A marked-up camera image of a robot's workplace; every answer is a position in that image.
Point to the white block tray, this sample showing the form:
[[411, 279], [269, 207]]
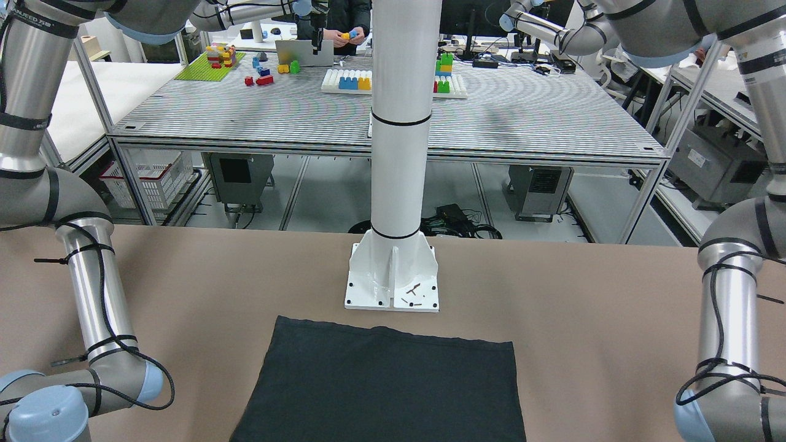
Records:
[[351, 81]]

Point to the green lego baseplate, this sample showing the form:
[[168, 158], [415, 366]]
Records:
[[202, 70]]

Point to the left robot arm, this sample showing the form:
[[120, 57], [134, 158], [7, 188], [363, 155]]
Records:
[[728, 398]]

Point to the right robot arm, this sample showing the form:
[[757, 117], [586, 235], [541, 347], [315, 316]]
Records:
[[36, 41]]

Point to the grey control box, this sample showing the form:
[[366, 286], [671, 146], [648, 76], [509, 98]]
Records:
[[239, 179], [539, 191]]

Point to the black t-shirt with logo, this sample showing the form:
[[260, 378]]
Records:
[[332, 382]]

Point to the white central robot column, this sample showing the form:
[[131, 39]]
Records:
[[393, 267]]

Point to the striped background workbench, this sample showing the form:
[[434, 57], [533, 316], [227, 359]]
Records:
[[511, 115]]

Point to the white plastic basket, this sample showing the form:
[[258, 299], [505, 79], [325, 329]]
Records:
[[162, 174]]

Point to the background person in black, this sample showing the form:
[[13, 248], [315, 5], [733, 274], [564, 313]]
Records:
[[348, 25]]

